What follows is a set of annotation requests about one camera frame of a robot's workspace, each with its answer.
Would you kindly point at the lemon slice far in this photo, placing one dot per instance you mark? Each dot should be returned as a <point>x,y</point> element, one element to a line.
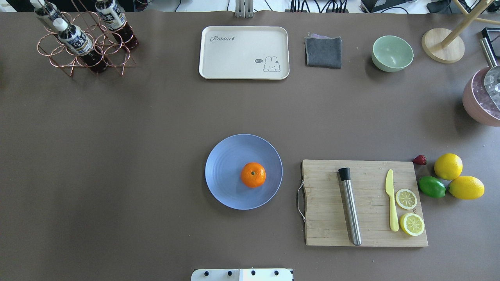
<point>406,199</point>

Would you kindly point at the yellow plastic knife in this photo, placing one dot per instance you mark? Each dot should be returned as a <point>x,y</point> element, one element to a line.
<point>389,188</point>

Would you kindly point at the lemon slice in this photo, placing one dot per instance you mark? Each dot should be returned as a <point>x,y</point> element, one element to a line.
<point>406,199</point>
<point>412,224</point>

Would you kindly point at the blue plate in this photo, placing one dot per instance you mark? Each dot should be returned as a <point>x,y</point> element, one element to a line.
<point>225,163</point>

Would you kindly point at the aluminium frame post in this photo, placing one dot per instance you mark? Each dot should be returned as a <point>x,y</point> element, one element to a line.
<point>244,8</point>

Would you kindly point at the tea bottle two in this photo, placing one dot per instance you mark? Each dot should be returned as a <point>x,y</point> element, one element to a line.
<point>80,45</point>

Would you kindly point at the cream rabbit tray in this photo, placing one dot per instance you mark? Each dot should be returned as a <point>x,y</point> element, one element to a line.
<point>244,52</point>

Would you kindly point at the copper wire bottle rack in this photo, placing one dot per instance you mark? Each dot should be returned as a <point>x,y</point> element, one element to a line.
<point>94,40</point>

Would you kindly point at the wooden cup tree stand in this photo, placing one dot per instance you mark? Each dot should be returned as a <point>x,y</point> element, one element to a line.
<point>445,46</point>

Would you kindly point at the metal ice scoop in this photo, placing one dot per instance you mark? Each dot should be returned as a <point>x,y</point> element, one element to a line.
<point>492,77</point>

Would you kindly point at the grey folded cloth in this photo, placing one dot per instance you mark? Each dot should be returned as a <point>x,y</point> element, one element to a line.
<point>323,51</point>

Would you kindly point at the wooden cutting board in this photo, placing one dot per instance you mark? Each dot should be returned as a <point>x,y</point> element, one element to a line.
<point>326,218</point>

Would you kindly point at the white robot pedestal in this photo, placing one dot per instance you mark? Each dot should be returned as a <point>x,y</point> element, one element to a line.
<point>251,274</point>

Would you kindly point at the tea bottle three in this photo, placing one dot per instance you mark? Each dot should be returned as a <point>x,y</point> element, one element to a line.
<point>46,12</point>

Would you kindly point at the lemon slice near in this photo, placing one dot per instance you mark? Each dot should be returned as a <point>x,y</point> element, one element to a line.
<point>412,224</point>

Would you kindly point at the whole lemon two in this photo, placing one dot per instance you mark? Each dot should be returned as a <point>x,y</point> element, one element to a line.
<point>466,187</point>

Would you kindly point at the pink bowl with ice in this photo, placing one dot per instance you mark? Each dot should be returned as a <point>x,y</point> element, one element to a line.
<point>477,101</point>

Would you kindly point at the tea bottle one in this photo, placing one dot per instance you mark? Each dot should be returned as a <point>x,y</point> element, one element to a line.
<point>114,19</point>

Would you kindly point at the red strawberry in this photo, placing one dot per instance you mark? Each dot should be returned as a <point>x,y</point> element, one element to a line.
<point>420,160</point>

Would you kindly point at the green lime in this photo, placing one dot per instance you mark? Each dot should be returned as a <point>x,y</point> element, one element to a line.
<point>432,186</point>

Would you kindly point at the green bowl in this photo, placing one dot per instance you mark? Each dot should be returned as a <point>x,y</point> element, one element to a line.
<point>391,53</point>

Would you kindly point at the orange fruit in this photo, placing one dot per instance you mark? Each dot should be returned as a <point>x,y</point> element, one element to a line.
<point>253,174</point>

